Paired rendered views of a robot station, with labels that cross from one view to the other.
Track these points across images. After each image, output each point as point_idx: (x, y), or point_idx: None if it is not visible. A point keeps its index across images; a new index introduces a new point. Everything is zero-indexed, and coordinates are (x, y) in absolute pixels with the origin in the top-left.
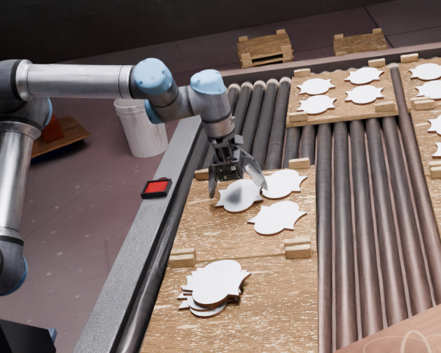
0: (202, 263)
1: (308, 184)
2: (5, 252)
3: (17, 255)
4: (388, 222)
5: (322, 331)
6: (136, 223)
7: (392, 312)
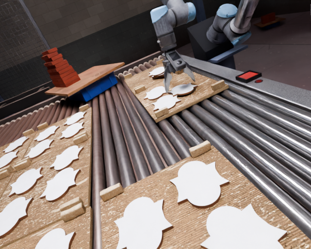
0: (174, 75)
1: (151, 109)
2: (228, 27)
3: (229, 32)
4: (110, 115)
5: (127, 87)
6: (229, 69)
7: (109, 97)
